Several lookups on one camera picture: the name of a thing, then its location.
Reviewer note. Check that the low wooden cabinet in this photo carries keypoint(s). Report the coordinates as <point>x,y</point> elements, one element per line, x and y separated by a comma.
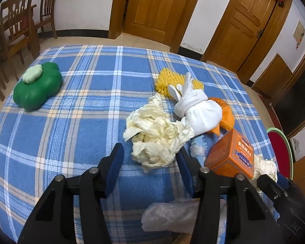
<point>272,76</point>

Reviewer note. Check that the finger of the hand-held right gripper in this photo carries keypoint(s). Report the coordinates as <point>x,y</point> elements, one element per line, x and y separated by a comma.
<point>270,190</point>
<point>286,183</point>

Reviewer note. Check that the dark framed panel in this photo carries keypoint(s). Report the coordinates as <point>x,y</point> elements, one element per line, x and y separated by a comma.
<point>300,94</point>

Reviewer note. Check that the clear plastic bag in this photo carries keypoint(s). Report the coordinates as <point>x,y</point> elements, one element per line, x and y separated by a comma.
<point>167,216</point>

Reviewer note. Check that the wooden panel door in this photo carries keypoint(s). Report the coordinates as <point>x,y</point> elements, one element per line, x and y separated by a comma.
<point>241,25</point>
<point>157,12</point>

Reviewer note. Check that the blue plaid blanket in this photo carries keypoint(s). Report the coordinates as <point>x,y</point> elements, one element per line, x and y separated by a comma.
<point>91,106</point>

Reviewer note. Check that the wooden door frame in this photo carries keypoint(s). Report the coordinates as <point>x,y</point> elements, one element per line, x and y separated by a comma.
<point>268,43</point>
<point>115,10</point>

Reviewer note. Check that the red stool with green rim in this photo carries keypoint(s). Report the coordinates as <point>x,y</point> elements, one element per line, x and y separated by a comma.
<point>279,150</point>

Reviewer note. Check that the light green flower lid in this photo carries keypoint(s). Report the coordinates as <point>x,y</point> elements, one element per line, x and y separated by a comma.
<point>32,74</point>

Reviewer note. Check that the orange cardboard box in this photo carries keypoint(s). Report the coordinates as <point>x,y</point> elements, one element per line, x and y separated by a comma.
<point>228,155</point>

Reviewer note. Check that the red door ornament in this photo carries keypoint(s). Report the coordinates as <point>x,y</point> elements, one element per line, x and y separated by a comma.
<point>282,2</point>

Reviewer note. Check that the orange crumpled cloth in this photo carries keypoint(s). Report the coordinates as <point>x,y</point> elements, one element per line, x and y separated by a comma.
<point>227,119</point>

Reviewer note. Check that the small cream tissue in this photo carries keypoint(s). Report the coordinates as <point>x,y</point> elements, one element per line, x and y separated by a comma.
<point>265,165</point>

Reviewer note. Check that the yellow knobbly glove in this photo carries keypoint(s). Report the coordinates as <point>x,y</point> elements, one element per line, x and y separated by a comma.
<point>165,81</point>

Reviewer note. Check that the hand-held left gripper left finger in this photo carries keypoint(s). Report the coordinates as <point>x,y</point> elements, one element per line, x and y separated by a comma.
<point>115,167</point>

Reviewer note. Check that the white cotton gloves bundle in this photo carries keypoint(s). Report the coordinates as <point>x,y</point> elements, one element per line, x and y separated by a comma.
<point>200,111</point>

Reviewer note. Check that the metal door latch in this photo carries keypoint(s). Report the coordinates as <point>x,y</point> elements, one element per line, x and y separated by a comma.
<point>259,33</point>

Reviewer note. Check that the paper wall notice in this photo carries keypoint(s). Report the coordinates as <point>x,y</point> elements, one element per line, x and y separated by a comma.
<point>299,33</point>

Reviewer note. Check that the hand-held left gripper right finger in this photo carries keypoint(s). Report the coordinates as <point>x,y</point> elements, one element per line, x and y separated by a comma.
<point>186,172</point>

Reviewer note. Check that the green clover-shaped container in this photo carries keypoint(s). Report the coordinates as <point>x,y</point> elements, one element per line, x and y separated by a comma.
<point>40,91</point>

